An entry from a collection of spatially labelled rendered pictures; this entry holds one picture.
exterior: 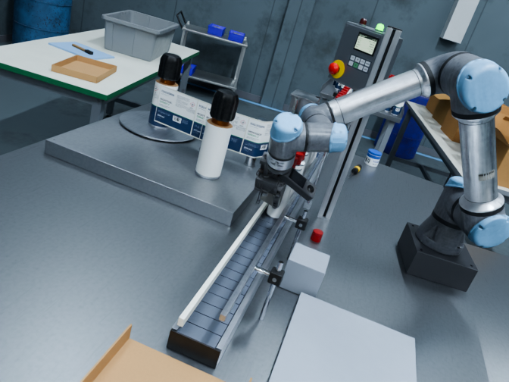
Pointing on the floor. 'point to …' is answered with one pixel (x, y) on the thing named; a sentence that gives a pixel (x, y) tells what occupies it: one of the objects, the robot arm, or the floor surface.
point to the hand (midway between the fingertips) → (277, 205)
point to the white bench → (42, 75)
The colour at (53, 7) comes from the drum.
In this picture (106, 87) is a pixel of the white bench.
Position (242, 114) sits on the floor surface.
